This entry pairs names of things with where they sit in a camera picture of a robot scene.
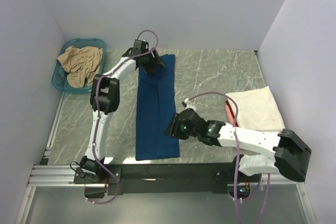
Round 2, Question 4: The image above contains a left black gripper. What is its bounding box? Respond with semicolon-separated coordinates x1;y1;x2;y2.
141;48;164;74

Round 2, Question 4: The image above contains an aluminium frame rail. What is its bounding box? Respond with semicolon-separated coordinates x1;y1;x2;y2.
14;95;318;224

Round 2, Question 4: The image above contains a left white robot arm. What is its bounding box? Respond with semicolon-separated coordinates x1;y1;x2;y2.
76;39;164;183

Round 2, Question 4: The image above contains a teal plastic basket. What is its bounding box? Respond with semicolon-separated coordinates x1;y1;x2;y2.
51;38;106;93

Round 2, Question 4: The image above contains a beige t-shirt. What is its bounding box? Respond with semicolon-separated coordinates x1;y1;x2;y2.
57;46;103;88

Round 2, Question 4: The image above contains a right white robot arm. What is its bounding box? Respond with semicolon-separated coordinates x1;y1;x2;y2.
164;109;312;183

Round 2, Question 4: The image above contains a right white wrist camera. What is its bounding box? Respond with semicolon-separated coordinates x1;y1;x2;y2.
182;98;196;112

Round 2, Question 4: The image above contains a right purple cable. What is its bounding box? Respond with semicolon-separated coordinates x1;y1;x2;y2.
186;91;271;224

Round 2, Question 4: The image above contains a purple cable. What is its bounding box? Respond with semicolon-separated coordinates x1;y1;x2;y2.
92;30;159;206
186;91;271;224

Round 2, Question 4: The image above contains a folded pink t-shirt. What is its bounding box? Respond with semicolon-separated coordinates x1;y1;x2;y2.
223;104;235;125

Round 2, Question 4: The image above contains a black base beam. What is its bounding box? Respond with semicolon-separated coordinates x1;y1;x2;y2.
72;162;261;199

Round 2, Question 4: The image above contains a folded white t-shirt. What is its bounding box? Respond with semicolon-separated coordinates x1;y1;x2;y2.
225;87;285;132

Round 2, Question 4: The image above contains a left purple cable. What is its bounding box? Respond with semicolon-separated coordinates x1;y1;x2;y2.
92;30;159;206

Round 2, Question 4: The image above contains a blue t-shirt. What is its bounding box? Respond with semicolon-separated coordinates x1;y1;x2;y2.
135;54;180;161

